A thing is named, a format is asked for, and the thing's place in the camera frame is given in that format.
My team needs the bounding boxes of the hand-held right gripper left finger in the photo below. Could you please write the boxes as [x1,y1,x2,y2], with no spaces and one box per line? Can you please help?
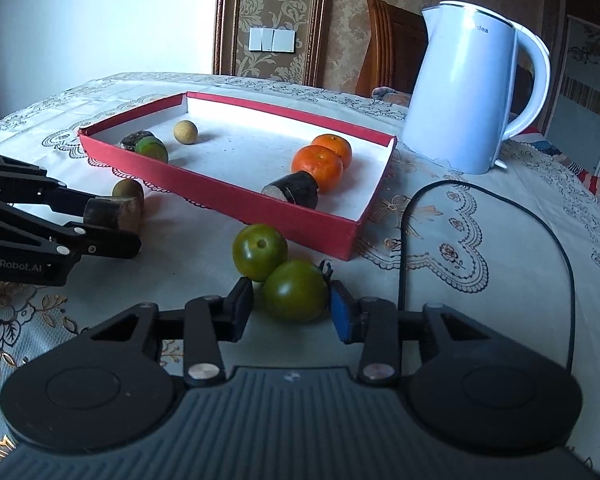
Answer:
[87,277,254,387]

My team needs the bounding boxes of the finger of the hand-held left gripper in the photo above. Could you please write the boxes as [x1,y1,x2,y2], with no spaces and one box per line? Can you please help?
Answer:
[0,200,142,260]
[0,149,101,217]

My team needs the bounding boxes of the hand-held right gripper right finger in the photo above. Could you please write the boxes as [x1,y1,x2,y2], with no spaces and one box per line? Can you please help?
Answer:
[330,280,507,386]

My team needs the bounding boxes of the dark sugarcane piece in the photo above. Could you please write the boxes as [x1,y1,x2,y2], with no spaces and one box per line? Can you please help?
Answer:
[83,195,144,234]

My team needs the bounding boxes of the green tomato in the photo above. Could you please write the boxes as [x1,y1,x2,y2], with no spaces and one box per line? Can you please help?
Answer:
[262,259,333,324]
[231,223,289,282]

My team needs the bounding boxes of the dark-skinned white root chunk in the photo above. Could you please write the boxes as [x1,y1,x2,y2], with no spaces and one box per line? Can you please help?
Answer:
[119,130,156,151]

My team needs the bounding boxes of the green cucumber piece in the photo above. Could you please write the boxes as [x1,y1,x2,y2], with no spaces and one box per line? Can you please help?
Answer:
[134,136,169,164]

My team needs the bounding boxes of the dark eggplant chunk back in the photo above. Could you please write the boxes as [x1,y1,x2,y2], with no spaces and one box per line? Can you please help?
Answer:
[261,171,321,209]

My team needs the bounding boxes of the orange mandarin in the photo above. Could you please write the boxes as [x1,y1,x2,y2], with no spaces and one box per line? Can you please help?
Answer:
[311,133,354,170]
[291,145,345,194]

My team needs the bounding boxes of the red shallow tray box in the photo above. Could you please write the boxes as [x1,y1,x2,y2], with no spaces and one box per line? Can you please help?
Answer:
[78,91,398,262]

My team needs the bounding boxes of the brown round fruit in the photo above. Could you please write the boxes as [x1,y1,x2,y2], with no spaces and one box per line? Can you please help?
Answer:
[112,178,145,202]

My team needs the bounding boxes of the small yellow round fruit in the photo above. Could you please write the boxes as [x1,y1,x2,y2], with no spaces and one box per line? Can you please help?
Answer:
[173,120,199,145]

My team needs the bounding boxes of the crumpled bedding cloth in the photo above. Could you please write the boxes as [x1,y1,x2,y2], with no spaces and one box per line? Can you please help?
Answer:
[371,86,413,108]

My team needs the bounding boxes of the white electric kettle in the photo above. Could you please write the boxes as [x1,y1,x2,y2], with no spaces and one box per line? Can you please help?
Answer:
[402,1,552,175]

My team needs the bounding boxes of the wooden headboard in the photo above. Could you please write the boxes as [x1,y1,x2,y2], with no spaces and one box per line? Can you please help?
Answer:
[355,0,428,98]

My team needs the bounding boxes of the colourful cloth pile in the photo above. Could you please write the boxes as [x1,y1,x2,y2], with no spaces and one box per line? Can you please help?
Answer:
[520,130,600,221]

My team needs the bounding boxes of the patterned sliding wardrobe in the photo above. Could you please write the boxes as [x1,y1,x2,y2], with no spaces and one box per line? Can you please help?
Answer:
[540,0,600,191]

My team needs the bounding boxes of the black kettle cable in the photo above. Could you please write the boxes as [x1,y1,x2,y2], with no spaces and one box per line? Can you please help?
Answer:
[397,180,577,376]

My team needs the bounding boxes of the white light switch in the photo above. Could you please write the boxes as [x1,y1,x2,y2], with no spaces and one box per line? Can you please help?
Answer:
[248,27,297,54]

